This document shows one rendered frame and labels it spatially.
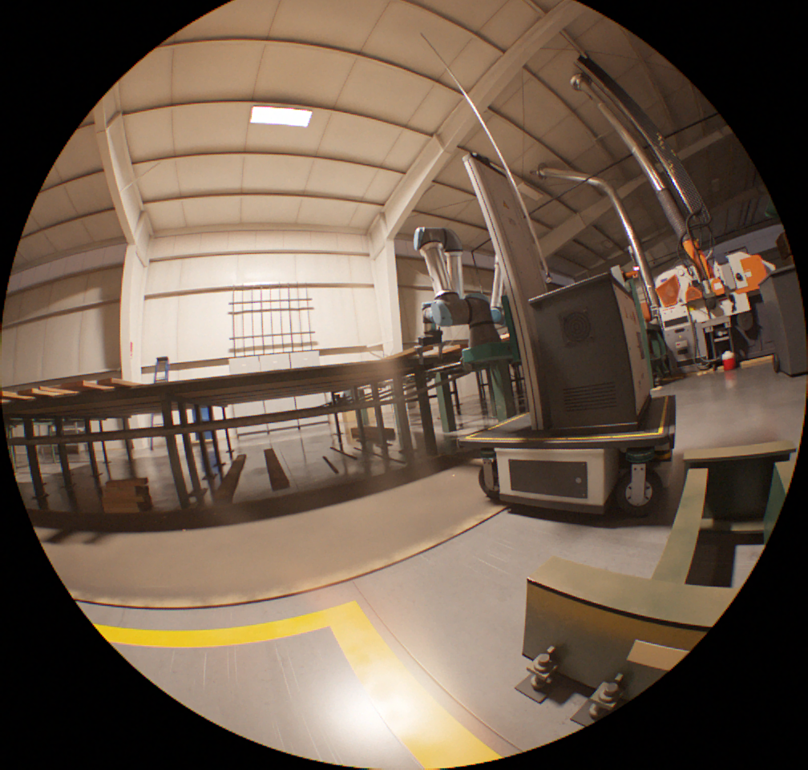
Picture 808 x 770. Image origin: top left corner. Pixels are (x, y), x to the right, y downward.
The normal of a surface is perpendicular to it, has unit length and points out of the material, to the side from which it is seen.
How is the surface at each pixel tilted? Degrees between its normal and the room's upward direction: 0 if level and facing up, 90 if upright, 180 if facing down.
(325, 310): 88
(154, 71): 172
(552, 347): 90
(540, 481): 90
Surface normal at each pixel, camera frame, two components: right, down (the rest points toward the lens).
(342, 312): 0.44, -0.18
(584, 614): -0.87, 0.10
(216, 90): 0.16, 0.99
